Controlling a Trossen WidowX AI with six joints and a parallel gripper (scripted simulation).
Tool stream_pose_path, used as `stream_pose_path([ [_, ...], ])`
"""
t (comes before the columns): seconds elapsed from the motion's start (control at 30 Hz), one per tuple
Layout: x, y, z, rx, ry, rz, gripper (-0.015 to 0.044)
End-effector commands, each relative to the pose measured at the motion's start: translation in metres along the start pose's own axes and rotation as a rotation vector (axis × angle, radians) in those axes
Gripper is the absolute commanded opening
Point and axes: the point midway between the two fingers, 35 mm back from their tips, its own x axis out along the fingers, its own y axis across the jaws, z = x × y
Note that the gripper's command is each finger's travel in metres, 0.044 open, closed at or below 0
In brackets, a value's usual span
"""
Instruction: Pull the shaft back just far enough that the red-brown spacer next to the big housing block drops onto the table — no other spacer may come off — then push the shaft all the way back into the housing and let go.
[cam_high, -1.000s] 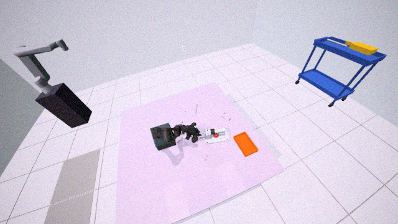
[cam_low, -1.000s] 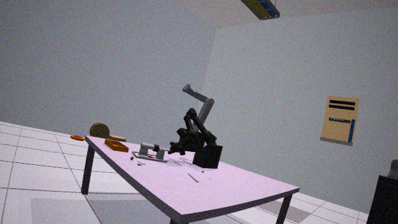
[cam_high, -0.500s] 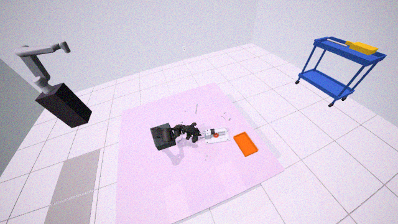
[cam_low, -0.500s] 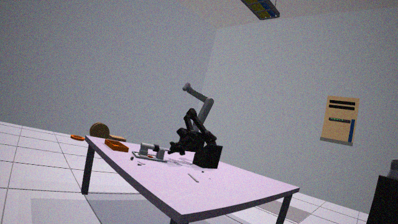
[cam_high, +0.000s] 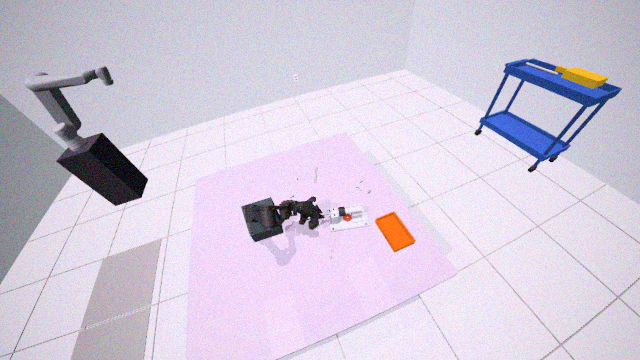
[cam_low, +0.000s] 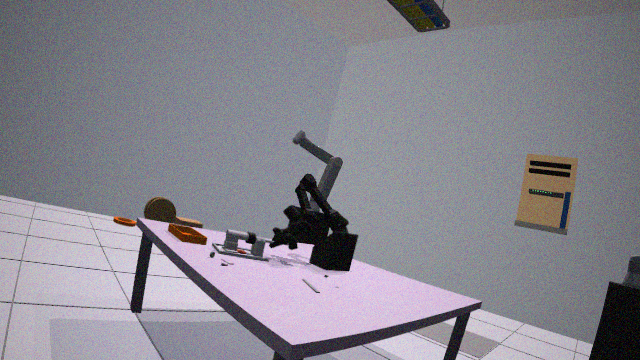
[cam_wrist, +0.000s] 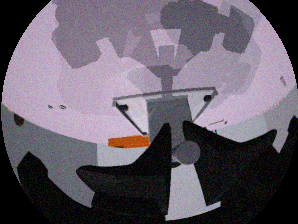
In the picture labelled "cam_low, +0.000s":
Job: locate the orange rectangular tray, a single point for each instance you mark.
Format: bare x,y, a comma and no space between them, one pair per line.
187,234

